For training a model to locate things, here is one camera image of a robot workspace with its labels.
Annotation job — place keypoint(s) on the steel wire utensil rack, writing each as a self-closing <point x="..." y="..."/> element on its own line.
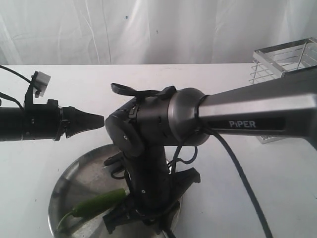
<point x="282" y="64"/>

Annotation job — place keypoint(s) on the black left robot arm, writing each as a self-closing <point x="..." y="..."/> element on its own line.
<point x="46" y="121"/>

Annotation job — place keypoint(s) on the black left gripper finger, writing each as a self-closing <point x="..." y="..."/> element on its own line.
<point x="79" y="121"/>

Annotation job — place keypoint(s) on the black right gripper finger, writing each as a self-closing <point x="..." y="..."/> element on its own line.
<point x="182" y="180"/>
<point x="123" y="213"/>

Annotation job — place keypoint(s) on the white backdrop curtain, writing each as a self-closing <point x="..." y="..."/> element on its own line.
<point x="148" y="31"/>

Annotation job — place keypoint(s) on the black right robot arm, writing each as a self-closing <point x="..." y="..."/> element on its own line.
<point x="153" y="126"/>

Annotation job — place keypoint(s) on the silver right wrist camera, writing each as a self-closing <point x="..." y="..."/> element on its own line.
<point x="113" y="162"/>

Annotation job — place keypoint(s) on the green cucumber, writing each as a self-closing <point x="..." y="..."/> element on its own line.
<point x="94" y="206"/>

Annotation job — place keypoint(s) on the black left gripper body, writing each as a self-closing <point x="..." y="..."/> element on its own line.
<point x="61" y="119"/>

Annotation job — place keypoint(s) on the round stainless steel plate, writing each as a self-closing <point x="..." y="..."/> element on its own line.
<point x="86" y="178"/>

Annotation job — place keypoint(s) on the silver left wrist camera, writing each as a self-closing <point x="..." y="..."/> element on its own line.
<point x="41" y="81"/>

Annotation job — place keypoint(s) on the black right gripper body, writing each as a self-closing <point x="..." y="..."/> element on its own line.
<point x="151" y="193"/>

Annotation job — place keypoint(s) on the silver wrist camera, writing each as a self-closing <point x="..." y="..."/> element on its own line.
<point x="113" y="162"/>
<point x="41" y="81"/>

